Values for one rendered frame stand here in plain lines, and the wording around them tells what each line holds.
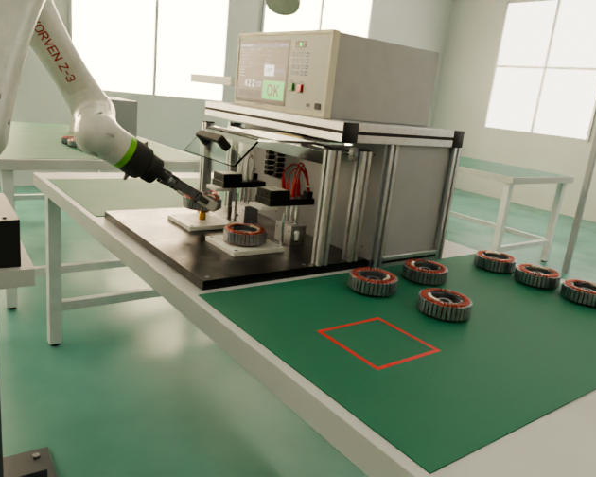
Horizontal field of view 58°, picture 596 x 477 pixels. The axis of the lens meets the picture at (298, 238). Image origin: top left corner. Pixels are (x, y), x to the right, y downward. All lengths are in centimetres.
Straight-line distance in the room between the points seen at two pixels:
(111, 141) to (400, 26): 734
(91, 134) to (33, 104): 460
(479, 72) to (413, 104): 726
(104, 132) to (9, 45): 31
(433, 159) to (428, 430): 88
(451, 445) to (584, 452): 18
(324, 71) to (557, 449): 94
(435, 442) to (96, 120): 105
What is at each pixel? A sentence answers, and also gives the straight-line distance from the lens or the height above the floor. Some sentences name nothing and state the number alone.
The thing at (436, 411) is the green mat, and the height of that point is 75.
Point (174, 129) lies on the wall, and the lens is 646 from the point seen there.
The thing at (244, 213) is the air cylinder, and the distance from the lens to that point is 164.
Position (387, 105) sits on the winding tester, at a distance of 149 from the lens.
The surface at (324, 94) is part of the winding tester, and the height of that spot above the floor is 117.
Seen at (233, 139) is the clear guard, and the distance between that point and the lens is 122.
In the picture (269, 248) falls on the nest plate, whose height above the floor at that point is 78.
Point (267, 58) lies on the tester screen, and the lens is 157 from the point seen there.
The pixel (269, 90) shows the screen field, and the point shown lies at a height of 117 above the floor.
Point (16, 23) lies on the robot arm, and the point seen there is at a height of 124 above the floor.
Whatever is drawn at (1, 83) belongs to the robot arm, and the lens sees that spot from 119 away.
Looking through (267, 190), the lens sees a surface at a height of 92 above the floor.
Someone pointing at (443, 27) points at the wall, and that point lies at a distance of 922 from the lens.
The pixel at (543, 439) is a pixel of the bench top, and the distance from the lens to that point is 85.
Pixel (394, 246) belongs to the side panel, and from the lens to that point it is 147.
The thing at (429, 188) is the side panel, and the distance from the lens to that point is 152.
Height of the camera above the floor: 116
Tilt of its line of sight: 15 degrees down
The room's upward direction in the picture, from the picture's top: 6 degrees clockwise
